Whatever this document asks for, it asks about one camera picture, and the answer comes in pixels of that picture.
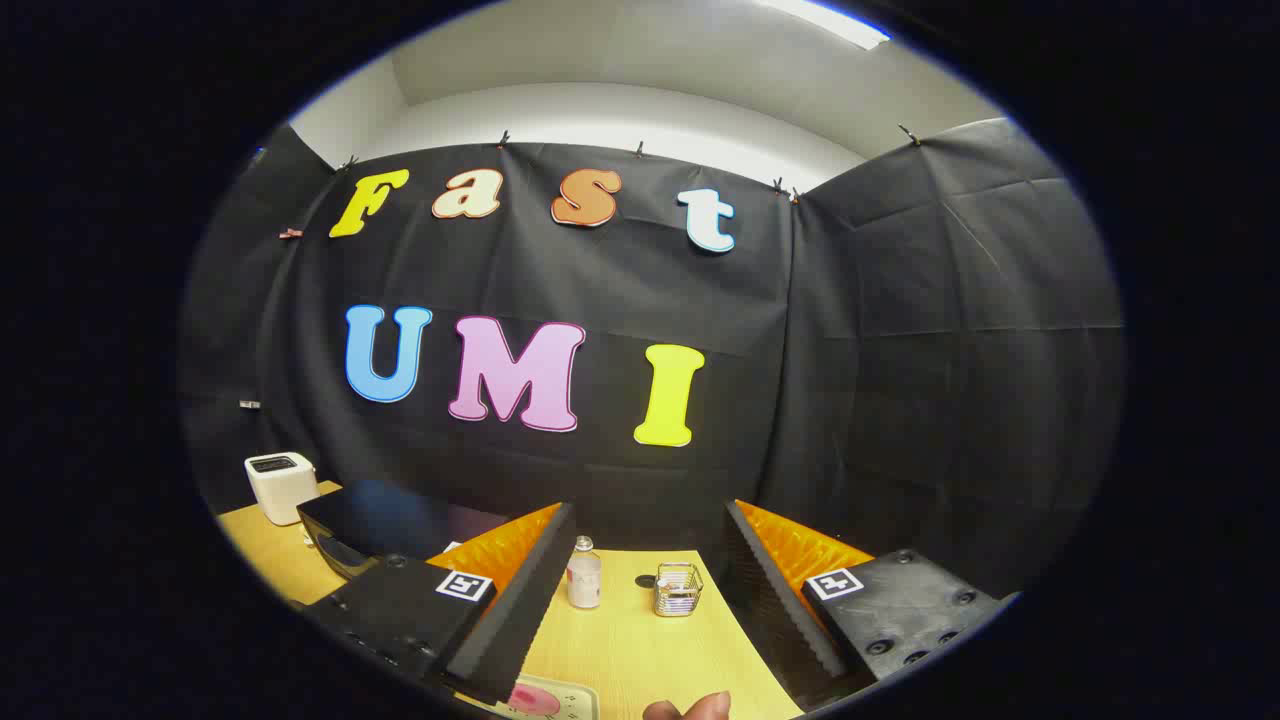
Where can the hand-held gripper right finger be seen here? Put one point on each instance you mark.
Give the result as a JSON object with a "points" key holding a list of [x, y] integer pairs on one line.
{"points": [[770, 610]]}

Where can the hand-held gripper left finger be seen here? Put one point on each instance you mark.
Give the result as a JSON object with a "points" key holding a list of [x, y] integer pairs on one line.
{"points": [[520, 610]]}

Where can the pink ham slice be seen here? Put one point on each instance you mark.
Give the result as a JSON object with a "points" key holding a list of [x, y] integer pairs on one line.
{"points": [[535, 700]]}

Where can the cream square plate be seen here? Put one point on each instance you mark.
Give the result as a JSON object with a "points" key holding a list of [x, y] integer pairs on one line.
{"points": [[580, 700]]}

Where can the black toaster oven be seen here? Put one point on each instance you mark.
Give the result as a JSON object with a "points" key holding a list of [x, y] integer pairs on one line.
{"points": [[370, 520]]}

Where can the white toaster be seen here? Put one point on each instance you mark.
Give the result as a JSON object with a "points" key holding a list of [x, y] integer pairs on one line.
{"points": [[280, 490]]}

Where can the clear plastic bottle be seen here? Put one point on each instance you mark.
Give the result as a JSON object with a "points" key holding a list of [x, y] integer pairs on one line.
{"points": [[584, 580]]}

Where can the black backdrop cloth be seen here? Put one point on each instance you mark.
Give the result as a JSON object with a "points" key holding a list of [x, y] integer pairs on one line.
{"points": [[620, 270]]}

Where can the ceiling light fixture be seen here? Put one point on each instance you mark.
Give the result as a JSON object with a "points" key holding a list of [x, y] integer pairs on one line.
{"points": [[830, 22]]}

